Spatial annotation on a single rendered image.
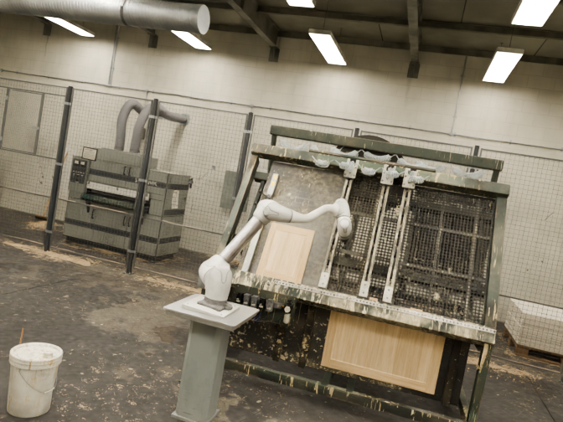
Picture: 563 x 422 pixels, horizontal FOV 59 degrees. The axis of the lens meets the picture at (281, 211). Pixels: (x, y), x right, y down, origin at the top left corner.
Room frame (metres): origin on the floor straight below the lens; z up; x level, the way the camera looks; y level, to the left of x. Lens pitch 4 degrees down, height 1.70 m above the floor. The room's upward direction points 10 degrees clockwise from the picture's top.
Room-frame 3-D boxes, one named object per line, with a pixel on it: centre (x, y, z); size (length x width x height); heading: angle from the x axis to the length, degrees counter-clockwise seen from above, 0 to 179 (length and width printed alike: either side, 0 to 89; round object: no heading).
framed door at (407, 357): (3.90, -0.98, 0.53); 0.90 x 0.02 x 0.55; 77
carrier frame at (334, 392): (4.43, -0.74, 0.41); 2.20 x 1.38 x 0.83; 77
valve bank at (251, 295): (3.80, 0.02, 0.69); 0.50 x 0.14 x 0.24; 77
